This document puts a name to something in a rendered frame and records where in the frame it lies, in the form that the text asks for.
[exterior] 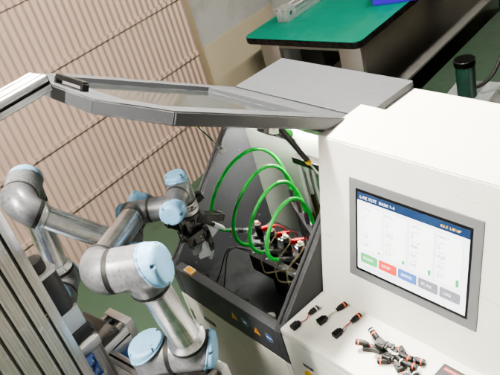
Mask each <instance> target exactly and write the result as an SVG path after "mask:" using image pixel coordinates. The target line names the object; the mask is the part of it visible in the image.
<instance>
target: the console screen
mask: <svg viewBox="0 0 500 375"><path fill-rule="evenodd" d="M349 220H350V273H352V274H354V275H356V276H358V277H360V278H363V279H365V280H367V281H369V282H371V283H373V284H375V285H377V286H380V287H382V288H383V289H386V290H388V291H389V292H393V293H394V294H396V295H398V296H400V297H402V298H404V299H406V300H409V301H411V302H413V303H415V304H417V305H419V306H421V307H424V308H426V309H428V310H430V311H432V312H434V313H436V314H438V315H441V316H443V317H444V318H447V319H449V320H450V321H453V322H455V323H457V324H459V325H461V326H463V327H465V328H468V329H470V330H472V331H474V332H476V331H477V322H478V305H479V295H480V286H481V269H482V260H483V250H484V233H485V224H486V222H485V221H483V220H480V219H476V218H474V217H470V216H467V215H465V214H461V213H458V212H456V211H452V210H449V209H447V208H443V207H441V206H438V205H434V204H432V203H429V202H425V201H423V200H420V199H416V198H414V197H411V196H407V195H405V194H402V193H398V192H396V191H393V190H389V189H387V188H384V187H380V186H378V185H374V184H371V183H369V182H365V181H362V180H360V179H356V178H353V177H351V176H349Z"/></svg>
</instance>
